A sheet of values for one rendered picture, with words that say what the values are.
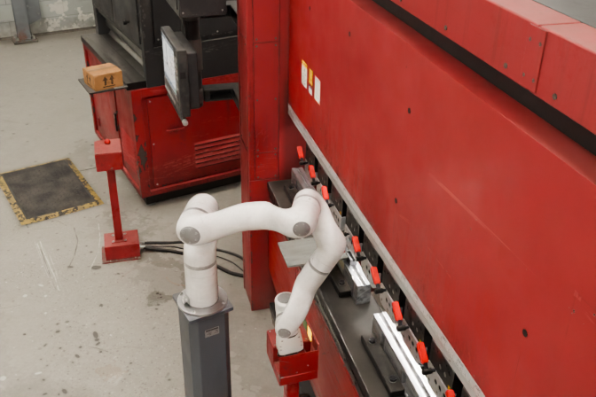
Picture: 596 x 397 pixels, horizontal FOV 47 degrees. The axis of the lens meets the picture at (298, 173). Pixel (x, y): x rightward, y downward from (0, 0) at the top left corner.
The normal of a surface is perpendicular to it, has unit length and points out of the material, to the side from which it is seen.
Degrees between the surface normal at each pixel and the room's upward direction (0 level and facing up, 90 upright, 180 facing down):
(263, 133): 90
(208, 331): 90
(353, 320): 0
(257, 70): 90
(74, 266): 0
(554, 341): 90
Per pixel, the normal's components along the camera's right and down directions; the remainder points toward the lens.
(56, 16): 0.49, 0.42
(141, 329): 0.02, -0.88
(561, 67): -0.97, 0.11
